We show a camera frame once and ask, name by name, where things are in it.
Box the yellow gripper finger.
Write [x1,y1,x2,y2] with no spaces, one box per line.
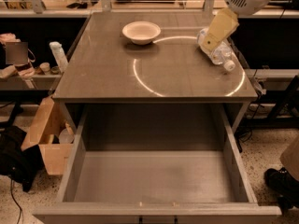
[202,7,239,52]

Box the open grey top drawer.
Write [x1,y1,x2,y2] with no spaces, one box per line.
[34,108,281,224]

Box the black floor cable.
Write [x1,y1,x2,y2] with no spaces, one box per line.
[9,179,24,224]

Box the black shoe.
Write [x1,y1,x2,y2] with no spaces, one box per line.
[264,168,299,212]

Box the pink lidded drink bottle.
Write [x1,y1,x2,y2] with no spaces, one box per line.
[0,33,36,77]

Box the white paper bowl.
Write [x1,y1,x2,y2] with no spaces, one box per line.
[122,21,161,45]

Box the beige trouser leg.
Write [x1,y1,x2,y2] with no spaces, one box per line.
[280,135,299,181]

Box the grey cabinet with top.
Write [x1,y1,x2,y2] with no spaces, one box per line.
[54,12,256,151]

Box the white bottle on shelf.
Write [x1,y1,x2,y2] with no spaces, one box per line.
[50,41,68,73]

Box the open cardboard box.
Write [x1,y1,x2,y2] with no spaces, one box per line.
[21,96,74,175]

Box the clear plastic water bottle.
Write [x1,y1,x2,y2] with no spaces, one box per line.
[197,28,235,72]

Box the small jar on shelf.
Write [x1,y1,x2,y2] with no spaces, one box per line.
[39,63,50,75]

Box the black drawer handle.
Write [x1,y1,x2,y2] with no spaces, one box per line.
[137,216,178,224]

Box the black bag on floor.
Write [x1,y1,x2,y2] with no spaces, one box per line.
[0,126,44,192]

